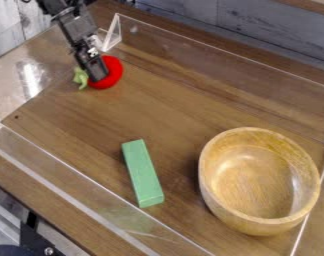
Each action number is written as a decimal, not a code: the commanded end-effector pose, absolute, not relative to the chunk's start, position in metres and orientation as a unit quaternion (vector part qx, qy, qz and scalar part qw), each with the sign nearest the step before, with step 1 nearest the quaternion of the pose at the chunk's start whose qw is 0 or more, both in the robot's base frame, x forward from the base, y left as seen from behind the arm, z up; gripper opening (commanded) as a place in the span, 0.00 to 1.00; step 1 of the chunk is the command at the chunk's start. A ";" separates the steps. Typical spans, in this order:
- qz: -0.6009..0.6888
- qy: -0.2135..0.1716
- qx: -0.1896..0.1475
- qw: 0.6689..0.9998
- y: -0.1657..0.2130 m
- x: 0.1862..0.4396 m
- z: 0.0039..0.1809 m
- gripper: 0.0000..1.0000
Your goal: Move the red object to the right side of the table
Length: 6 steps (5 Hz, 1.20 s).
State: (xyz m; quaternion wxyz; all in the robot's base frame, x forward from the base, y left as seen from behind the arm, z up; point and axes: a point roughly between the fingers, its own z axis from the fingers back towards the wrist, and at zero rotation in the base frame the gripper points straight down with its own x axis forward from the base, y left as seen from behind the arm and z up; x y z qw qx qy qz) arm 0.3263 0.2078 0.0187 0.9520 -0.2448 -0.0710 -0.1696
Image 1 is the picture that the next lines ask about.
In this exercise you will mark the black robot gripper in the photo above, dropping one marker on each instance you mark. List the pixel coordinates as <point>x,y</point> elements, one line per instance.
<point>78,26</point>

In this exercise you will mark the red plush tomato toy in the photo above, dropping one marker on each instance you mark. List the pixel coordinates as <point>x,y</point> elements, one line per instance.
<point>114,74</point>

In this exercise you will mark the green rectangular block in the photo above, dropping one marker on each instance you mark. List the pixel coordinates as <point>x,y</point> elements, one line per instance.
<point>148,188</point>

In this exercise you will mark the wooden bowl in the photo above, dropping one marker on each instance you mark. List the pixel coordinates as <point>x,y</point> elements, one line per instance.
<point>259,180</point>

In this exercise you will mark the clear acrylic corner bracket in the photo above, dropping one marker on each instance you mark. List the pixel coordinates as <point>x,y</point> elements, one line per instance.
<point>110,37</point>

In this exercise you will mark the clear acrylic tray wall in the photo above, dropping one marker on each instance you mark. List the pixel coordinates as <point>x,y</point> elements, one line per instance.
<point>184,92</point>

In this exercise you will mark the black metal bracket with bolt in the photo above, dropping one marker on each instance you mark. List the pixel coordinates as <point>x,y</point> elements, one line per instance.
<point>33,241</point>

